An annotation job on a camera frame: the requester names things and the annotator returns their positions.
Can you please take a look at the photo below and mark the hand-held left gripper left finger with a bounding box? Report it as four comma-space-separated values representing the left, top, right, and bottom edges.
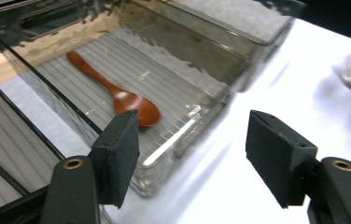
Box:
89, 109, 141, 209

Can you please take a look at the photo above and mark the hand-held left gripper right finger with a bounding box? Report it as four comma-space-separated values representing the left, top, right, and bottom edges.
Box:
245, 109, 318, 209

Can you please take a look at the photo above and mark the brown wooden spoon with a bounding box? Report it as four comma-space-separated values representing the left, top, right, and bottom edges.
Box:
66, 50, 162, 129

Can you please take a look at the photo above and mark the smoky transparent plastic bin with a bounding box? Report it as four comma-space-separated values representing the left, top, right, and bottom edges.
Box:
0, 66, 103, 224
123, 0, 297, 46
0, 0, 260, 199

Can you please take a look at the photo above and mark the black chopstick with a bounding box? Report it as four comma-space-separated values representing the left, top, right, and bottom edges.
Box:
0, 145, 31, 196

